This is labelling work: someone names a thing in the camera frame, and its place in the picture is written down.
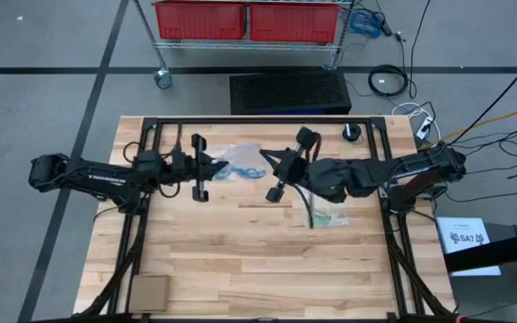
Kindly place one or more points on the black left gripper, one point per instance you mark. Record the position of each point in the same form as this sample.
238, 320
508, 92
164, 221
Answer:
199, 143

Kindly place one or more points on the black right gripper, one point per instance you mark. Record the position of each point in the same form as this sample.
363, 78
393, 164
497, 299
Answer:
307, 136

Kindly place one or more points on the teal rubber band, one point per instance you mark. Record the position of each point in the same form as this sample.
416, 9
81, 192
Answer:
220, 176

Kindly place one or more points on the blue rubber band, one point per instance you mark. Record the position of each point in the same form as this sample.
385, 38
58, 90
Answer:
236, 171
248, 174
259, 174

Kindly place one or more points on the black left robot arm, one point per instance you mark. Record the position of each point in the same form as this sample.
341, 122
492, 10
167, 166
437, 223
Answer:
106, 179

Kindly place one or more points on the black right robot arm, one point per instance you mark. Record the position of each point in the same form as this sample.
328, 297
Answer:
375, 172

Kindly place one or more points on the black perforated metal box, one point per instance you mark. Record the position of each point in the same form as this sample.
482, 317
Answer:
290, 92

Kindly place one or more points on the grey cart caster wheel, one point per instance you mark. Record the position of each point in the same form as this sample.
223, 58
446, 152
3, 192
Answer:
163, 78

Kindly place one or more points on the red plastic bin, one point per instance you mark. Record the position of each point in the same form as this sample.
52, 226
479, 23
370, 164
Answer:
200, 20
294, 22

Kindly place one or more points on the brown cardboard piece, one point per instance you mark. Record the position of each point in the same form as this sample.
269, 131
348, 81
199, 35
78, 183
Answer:
150, 294

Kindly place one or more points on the white power strip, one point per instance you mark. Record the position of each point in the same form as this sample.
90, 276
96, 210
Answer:
424, 128

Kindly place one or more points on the black power adapter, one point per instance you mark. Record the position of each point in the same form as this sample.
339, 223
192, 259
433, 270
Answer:
385, 27

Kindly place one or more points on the white printed paper sheet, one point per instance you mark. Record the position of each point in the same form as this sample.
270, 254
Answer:
465, 238

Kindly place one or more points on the black beam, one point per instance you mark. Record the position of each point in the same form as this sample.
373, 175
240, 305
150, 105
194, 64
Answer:
496, 251

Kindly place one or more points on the dark grey side table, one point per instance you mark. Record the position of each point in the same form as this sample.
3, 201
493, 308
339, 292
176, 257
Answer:
487, 296

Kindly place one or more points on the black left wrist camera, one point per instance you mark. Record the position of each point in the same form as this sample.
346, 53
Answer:
180, 161

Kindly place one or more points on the black aluminium table frame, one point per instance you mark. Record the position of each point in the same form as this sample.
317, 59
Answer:
240, 120

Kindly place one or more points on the grey metal frame bracket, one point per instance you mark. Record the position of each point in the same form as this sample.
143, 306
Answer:
382, 192

